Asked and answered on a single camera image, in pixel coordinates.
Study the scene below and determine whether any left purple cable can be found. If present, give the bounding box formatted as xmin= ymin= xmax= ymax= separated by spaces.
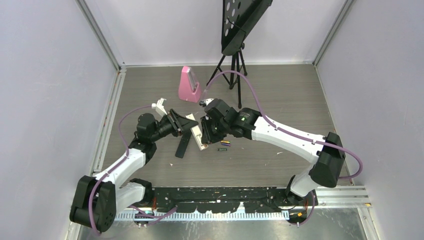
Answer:
xmin=88 ymin=104 xmax=157 ymax=237

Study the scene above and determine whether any black remote control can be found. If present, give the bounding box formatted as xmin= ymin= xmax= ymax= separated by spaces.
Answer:
xmin=175 ymin=132 xmax=192 ymax=159

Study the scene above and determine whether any pink metronome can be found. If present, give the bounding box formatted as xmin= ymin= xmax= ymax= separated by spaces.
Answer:
xmin=178 ymin=66 xmax=202 ymax=103

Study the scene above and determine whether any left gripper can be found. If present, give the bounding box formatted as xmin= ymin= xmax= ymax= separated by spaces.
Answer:
xmin=150 ymin=109 xmax=198 ymax=143

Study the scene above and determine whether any purple cable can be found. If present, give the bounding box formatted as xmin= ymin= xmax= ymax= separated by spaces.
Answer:
xmin=203 ymin=70 xmax=364 ymax=181
xmin=88 ymin=104 xmax=157 ymax=237

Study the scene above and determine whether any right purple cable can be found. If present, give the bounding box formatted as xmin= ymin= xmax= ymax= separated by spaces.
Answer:
xmin=203 ymin=70 xmax=364 ymax=181

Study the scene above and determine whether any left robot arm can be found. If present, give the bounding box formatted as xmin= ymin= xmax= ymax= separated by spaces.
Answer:
xmin=69 ymin=109 xmax=199 ymax=234

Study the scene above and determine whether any black music stand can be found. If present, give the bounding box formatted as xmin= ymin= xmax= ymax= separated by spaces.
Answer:
xmin=206 ymin=0 xmax=274 ymax=110

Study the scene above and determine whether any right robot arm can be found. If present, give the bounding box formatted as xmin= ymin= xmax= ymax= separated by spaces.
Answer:
xmin=199 ymin=98 xmax=346 ymax=205

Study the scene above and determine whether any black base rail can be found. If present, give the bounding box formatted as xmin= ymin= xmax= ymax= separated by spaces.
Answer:
xmin=141 ymin=187 xmax=295 ymax=214

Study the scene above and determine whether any white remote control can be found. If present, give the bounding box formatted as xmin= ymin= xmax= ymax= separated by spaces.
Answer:
xmin=191 ymin=124 xmax=208 ymax=151

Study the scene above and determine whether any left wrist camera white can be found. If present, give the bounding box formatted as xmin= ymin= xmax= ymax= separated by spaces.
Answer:
xmin=151 ymin=97 xmax=167 ymax=117

